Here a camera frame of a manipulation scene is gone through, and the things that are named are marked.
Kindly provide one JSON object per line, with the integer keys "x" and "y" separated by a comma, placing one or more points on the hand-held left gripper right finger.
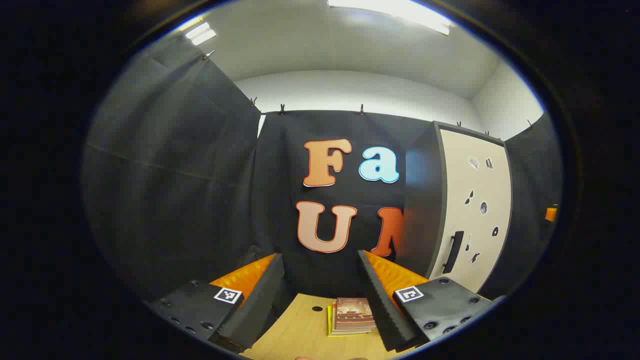
{"x": 382, "y": 305}

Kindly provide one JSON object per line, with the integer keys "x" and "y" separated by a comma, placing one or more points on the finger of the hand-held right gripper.
{"x": 551, "y": 214}

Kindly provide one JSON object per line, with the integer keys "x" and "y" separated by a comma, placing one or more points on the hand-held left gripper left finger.
{"x": 260, "y": 300}

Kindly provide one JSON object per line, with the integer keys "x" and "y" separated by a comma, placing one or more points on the beige cabinet door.
{"x": 475, "y": 250}

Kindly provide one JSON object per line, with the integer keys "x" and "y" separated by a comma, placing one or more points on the grey cabinet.
{"x": 422, "y": 200}

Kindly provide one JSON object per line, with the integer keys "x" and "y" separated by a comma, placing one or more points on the white book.
{"x": 350, "y": 331}

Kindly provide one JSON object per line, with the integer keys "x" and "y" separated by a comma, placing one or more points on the black backdrop cloth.
{"x": 200, "y": 200}

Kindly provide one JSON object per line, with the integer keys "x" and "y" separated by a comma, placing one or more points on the row of black cloth clips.
{"x": 282, "y": 108}

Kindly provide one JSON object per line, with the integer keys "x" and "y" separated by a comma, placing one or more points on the long ceiling light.
{"x": 400, "y": 10}

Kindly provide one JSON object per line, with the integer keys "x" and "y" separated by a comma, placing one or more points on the small ceiling light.
{"x": 200, "y": 33}

